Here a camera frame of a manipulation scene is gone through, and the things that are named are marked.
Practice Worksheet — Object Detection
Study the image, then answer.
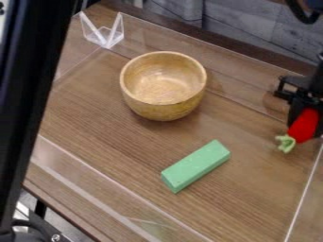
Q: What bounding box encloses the clear acrylic tray wall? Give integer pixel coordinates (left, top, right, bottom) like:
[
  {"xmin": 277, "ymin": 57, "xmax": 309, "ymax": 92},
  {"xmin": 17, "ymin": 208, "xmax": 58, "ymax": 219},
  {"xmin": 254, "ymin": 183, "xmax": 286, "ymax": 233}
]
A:
[{"xmin": 25, "ymin": 10, "xmax": 323, "ymax": 242}]

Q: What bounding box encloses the red plush strawberry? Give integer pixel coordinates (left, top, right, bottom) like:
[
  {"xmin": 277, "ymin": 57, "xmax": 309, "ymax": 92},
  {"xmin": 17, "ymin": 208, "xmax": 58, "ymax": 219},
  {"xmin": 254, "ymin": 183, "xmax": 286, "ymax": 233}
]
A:
[{"xmin": 276, "ymin": 108, "xmax": 320, "ymax": 153}]

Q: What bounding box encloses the green rectangular block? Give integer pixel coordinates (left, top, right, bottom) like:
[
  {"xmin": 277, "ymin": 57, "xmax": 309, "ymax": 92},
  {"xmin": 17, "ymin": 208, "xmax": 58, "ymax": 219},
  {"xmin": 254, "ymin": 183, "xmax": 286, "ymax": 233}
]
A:
[{"xmin": 161, "ymin": 140, "xmax": 231, "ymax": 194}]

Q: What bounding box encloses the black cable bottom left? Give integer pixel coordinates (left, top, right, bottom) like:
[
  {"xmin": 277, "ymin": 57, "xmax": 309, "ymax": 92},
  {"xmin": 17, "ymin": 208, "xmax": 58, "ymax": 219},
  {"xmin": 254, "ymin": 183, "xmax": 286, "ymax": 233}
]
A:
[{"xmin": 285, "ymin": 0, "xmax": 323, "ymax": 25}]

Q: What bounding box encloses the light wooden bowl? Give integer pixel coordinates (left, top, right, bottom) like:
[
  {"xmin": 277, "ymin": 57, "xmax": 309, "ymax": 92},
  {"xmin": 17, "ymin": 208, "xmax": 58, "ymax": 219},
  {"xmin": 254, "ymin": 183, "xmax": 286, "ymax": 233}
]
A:
[{"xmin": 121, "ymin": 51, "xmax": 207, "ymax": 121}]

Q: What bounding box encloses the black metal bracket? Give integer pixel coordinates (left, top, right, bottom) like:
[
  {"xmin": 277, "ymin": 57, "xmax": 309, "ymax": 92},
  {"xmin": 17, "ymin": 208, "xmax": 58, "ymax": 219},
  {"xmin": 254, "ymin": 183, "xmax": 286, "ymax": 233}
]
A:
[{"xmin": 14, "ymin": 210, "xmax": 74, "ymax": 242}]

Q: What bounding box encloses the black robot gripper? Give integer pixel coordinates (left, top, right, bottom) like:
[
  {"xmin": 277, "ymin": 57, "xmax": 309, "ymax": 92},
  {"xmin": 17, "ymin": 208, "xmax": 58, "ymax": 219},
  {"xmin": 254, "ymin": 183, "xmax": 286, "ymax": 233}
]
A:
[{"xmin": 274, "ymin": 75, "xmax": 323, "ymax": 138}]

